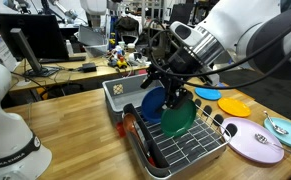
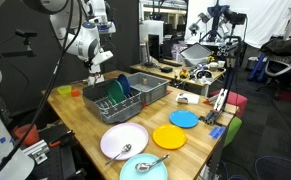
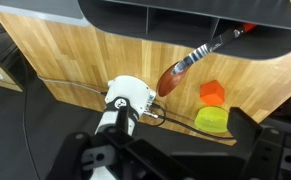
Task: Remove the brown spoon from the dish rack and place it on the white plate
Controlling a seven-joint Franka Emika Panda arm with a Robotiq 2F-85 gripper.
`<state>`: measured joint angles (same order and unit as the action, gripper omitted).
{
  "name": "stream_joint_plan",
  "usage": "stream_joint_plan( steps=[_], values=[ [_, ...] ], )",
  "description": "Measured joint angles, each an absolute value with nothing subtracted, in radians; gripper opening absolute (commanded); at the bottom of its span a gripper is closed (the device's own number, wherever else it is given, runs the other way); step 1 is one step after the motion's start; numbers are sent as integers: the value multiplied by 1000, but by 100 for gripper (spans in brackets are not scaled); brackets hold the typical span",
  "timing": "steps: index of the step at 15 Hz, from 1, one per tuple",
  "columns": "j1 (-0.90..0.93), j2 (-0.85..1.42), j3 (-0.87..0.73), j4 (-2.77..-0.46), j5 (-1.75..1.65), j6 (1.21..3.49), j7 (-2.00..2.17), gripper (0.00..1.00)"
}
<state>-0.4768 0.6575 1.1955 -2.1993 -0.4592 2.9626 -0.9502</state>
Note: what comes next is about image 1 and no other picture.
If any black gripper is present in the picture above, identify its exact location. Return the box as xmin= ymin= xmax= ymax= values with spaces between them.
xmin=140 ymin=49 xmax=203 ymax=111

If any brown wooden spoon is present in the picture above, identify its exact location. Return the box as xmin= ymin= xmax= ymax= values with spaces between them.
xmin=122 ymin=112 xmax=152 ymax=160

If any green plate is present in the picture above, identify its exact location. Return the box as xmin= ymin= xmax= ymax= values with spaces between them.
xmin=160 ymin=98 xmax=198 ymax=139

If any dark blue plate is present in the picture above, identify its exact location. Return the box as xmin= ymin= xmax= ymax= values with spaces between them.
xmin=140 ymin=85 xmax=169 ymax=125

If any sky blue plate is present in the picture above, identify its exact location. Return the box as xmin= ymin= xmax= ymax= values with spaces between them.
xmin=194 ymin=86 xmax=223 ymax=102

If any grey dish rack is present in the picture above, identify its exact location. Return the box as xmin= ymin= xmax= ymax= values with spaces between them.
xmin=121 ymin=94 xmax=233 ymax=180

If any yellow plate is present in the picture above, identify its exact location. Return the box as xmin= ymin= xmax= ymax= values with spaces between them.
xmin=217 ymin=96 xmax=252 ymax=118

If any pale pink white plate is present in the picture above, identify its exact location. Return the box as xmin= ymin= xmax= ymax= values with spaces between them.
xmin=219 ymin=116 xmax=285 ymax=165

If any silver spoon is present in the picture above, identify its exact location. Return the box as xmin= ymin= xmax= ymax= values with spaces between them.
xmin=262 ymin=110 xmax=290 ymax=136

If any grey plastic bin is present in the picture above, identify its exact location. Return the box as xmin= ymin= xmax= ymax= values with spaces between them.
xmin=101 ymin=73 xmax=173 ymax=126

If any white and black gadget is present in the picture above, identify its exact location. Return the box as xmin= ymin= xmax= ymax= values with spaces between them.
xmin=127 ymin=50 xmax=150 ymax=67

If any small red block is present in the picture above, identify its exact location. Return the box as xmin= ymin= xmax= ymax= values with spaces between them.
xmin=115 ymin=120 xmax=127 ymax=138

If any red utensil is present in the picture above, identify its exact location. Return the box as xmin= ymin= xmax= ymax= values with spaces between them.
xmin=146 ymin=155 xmax=157 ymax=168

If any yellow toy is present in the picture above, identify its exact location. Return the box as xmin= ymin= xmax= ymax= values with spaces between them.
xmin=115 ymin=55 xmax=129 ymax=70

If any grey mesh office chair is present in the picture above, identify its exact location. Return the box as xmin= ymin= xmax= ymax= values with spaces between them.
xmin=119 ymin=29 xmax=141 ymax=47

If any black background monitor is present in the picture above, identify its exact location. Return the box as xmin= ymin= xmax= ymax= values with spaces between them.
xmin=169 ymin=2 xmax=195 ymax=25

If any metal fork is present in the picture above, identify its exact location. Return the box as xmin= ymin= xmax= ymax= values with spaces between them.
xmin=254 ymin=132 xmax=291 ymax=158

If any dark jacket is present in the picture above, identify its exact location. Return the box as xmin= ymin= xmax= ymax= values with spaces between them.
xmin=114 ymin=15 xmax=141 ymax=33

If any black power brick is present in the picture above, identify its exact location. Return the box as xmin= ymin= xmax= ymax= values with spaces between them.
xmin=81 ymin=61 xmax=98 ymax=74

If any grey storage container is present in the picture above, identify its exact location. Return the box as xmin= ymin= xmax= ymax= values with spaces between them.
xmin=77 ymin=24 xmax=110 ymax=58

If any wooden desk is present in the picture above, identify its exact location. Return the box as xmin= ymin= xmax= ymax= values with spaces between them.
xmin=7 ymin=53 xmax=152 ymax=94

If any black keyboard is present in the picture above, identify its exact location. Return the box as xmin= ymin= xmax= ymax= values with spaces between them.
xmin=38 ymin=55 xmax=87 ymax=65

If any white rounded background machine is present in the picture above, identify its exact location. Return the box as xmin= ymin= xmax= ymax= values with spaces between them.
xmin=79 ymin=0 xmax=108 ymax=30

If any grey background robot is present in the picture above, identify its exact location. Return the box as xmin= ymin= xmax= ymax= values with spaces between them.
xmin=3 ymin=0 xmax=80 ymax=23

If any black computer monitor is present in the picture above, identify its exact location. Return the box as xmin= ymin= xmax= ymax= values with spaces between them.
xmin=0 ymin=12 xmax=70 ymax=78

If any white printed sign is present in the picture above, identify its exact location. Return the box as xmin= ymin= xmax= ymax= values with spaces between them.
xmin=0 ymin=33 xmax=18 ymax=73

